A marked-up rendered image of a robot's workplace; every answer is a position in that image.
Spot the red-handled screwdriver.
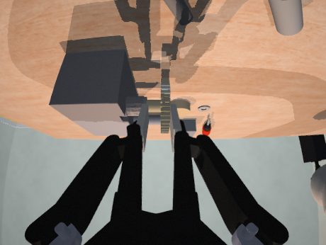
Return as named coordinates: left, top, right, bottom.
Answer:
left=202, top=118, right=211, bottom=135

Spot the tan gear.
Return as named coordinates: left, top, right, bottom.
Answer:
left=143, top=78, right=171, bottom=134

